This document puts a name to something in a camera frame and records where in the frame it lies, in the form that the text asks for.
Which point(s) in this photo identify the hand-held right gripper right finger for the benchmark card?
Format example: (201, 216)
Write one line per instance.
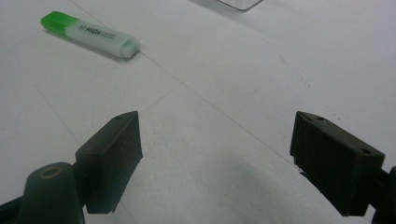
(334, 161)

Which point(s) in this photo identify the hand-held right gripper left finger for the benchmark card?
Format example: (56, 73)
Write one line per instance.
(112, 161)

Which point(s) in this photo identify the green highlighter pen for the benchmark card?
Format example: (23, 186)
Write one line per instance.
(93, 34)

